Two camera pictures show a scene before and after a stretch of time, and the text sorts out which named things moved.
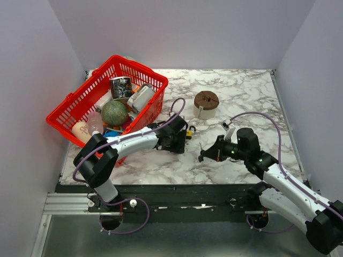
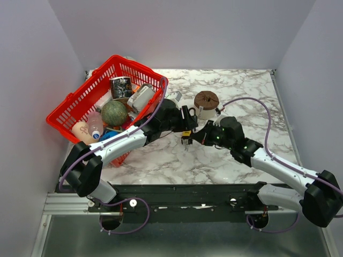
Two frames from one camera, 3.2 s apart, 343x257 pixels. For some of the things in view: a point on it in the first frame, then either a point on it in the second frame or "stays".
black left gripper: (179, 148) to (188, 123)
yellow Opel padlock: (189, 132) stays
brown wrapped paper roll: (205, 104) stays
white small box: (106, 98) stays
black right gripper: (216, 153) to (204, 137)
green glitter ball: (114, 113) stays
